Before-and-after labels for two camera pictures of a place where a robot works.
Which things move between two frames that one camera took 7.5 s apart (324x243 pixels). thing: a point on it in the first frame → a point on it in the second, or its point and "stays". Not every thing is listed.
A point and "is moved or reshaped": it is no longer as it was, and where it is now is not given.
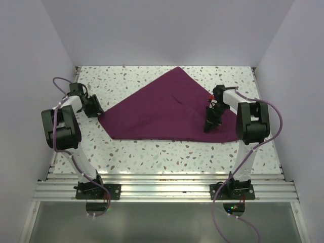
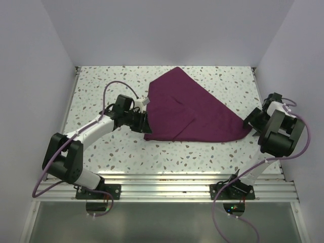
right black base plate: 232,192 stays
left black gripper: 96,109 → 143,125
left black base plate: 97,193 stays
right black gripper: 215,121 → 251,118
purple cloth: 173,107 is moved or reshaped
